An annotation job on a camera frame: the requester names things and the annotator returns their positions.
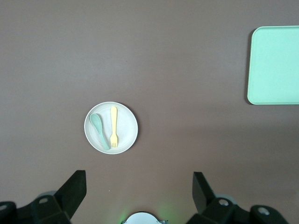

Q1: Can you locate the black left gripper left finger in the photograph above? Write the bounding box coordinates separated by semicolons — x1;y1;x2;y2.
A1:
0;170;87;224

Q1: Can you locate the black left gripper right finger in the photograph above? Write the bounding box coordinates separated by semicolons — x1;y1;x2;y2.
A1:
188;171;290;224

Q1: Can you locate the pale green plastic spoon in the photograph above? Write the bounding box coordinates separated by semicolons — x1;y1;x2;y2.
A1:
89;113;111;150

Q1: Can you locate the yellow plastic fork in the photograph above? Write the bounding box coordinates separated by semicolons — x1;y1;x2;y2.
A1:
110;106;119;148

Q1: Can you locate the white round plate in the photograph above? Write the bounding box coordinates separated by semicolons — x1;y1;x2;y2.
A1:
84;101;138;155

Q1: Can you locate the brown table mat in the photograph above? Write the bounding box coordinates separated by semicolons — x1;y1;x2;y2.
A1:
0;0;299;224

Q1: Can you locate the light green rectangular tray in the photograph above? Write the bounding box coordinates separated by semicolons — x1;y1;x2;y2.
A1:
247;25;299;105

